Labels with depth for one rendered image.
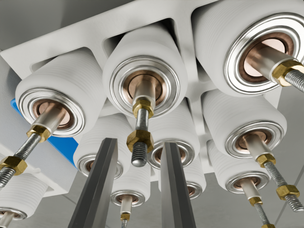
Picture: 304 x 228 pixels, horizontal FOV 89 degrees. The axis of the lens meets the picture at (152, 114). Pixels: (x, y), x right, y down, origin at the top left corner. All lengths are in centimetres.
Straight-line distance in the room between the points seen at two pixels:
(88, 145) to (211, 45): 21
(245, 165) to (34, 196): 50
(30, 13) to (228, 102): 44
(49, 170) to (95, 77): 36
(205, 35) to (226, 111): 10
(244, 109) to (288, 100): 40
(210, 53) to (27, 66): 25
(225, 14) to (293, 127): 59
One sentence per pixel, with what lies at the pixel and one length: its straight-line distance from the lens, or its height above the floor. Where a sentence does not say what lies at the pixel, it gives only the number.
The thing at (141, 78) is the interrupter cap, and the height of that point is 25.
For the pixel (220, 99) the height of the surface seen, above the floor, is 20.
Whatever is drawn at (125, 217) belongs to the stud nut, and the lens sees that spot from 36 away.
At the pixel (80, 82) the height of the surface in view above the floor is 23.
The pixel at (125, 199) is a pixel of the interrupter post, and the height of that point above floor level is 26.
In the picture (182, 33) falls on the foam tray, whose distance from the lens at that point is 23.
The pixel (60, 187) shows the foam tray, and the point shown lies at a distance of 56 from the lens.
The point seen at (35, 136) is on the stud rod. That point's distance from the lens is 20.
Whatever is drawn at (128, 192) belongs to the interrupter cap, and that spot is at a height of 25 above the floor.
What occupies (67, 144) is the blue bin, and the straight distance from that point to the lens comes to 54.
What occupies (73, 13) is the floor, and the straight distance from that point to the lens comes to 44.
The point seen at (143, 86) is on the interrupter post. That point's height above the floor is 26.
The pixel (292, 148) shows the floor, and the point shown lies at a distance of 83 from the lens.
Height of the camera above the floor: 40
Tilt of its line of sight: 52 degrees down
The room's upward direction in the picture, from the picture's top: 179 degrees counter-clockwise
